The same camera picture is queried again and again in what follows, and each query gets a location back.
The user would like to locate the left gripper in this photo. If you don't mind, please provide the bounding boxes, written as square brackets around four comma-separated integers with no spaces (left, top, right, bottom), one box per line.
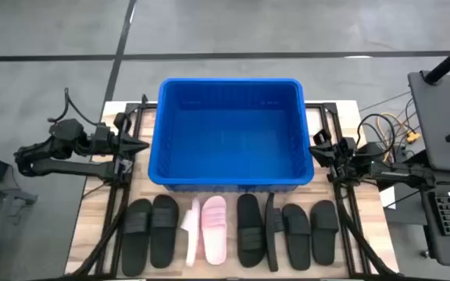
[91,124,151,159]

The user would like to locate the grey flat tray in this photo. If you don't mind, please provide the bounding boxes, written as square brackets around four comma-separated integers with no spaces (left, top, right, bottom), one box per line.
[406,69,450,174]

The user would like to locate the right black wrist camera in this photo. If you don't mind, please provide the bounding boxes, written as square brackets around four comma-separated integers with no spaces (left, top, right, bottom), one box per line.
[312,129,333,149]

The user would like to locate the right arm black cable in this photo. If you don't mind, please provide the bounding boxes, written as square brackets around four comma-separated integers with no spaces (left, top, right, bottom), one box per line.
[355,112,398,159]

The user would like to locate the black pole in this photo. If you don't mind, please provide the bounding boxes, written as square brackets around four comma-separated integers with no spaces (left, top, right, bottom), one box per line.
[423,35,450,86]

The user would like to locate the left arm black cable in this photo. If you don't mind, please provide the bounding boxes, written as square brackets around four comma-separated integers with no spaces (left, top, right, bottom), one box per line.
[46,87,98,128]

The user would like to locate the yellow cable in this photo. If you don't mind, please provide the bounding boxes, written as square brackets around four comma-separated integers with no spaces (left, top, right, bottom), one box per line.
[378,112,422,163]

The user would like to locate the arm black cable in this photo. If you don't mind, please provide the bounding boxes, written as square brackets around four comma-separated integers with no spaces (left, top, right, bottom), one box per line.
[355,112,398,159]
[46,87,98,128]

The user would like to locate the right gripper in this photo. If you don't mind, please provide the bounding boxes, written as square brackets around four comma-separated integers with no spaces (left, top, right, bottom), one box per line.
[309,136,371,183]

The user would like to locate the blue plastic bin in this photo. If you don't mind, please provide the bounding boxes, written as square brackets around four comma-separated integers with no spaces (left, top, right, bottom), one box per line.
[148,77,316,193]

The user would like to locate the black aluminium base frame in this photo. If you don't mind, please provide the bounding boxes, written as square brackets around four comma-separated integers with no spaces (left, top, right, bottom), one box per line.
[305,101,371,278]
[94,93,159,278]

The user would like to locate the grey desk shelf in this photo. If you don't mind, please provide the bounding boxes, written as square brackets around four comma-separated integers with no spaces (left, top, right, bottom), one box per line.
[420,171,450,270]

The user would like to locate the pink rubber slide sandal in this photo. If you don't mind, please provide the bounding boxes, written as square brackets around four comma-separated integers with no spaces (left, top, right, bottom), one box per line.
[180,197,202,269]
[201,194,228,267]

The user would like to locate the white paper sheet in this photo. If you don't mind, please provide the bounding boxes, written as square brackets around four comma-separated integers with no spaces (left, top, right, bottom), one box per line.
[378,185,398,211]

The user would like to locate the black rubber slide sandal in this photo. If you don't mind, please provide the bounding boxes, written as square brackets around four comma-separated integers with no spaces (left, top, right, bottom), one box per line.
[264,191,287,273]
[148,194,180,269]
[281,203,313,272]
[122,198,154,278]
[309,199,341,267]
[236,193,267,269]

